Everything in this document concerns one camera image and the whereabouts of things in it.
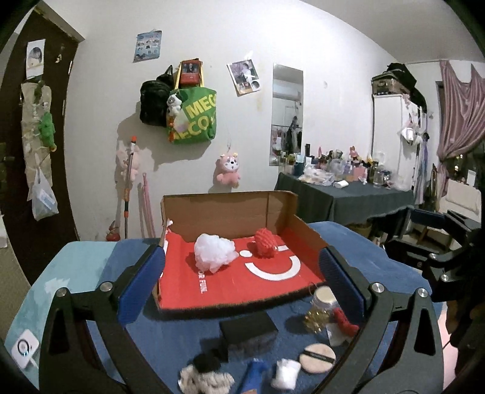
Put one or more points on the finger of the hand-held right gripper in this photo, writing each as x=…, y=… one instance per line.
x=409, y=252
x=428, y=219

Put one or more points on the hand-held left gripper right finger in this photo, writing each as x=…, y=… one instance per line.
x=341, y=282

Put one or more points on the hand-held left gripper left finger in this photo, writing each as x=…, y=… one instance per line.
x=142, y=282

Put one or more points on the beige powder puff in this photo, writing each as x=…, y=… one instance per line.
x=316, y=360

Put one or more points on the cardboard box with red lining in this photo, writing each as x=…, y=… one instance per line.
x=227, y=282

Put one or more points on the blue tube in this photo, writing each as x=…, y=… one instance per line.
x=255, y=379

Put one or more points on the glass jar with beige lid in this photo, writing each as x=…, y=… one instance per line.
x=324, y=299

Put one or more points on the small red figurine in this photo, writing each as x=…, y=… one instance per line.
x=113, y=232

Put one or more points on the teal blanket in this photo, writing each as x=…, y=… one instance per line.
x=75, y=265

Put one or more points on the pink stick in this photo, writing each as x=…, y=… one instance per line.
x=147, y=208

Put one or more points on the table with dark green cloth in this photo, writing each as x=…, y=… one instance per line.
x=348, y=204

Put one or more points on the white mesh bath pouf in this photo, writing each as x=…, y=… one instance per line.
x=214, y=252

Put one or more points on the red mesh sponge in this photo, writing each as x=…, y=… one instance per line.
x=263, y=242

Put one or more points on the white wardrobe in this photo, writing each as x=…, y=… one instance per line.
x=390, y=128

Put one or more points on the small black box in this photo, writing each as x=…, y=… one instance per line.
x=246, y=327

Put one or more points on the cluster of cosmetic bottles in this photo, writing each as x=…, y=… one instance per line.
x=333, y=166

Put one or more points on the white cotton pad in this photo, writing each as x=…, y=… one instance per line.
x=285, y=375

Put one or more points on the pink curtain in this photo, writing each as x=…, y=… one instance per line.
x=460, y=113

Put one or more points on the pale pink plush toy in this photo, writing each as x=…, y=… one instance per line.
x=123, y=159

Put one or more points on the clear plastic bag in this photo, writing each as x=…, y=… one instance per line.
x=43, y=197

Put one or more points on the dark case on wardrobe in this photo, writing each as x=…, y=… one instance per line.
x=392, y=83

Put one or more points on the green tote bag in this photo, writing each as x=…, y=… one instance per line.
x=199, y=121

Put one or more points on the white panda plush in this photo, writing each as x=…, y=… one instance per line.
x=175, y=105

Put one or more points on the green plush toy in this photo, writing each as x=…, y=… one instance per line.
x=47, y=128

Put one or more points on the black backpack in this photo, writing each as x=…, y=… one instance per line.
x=153, y=102

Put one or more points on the beige hanging organizer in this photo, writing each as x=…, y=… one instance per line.
x=32, y=113

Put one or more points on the dark brown door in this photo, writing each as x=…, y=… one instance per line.
x=11, y=113

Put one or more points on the photo on door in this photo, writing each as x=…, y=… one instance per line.
x=35, y=57

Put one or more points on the wall mirror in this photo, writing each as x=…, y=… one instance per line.
x=286, y=113

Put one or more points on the photo collage wall poster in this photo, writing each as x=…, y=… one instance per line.
x=244, y=77

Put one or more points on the blue wall poster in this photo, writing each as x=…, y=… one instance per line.
x=147, y=46

